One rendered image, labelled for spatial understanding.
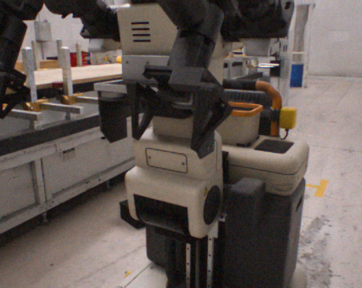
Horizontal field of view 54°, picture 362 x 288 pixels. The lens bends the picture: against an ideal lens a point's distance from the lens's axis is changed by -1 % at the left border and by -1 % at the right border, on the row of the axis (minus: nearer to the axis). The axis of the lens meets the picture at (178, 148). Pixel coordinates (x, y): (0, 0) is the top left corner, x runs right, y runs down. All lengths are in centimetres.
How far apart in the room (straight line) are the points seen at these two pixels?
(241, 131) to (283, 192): 22
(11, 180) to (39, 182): 18
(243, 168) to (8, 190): 150
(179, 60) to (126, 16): 44
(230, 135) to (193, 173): 30
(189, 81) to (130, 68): 44
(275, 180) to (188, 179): 31
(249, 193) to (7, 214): 163
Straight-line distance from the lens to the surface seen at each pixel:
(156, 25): 86
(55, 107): 187
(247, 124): 112
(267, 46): 76
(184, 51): 49
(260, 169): 109
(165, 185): 88
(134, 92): 50
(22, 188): 230
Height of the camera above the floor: 114
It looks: 17 degrees down
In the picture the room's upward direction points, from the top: straight up
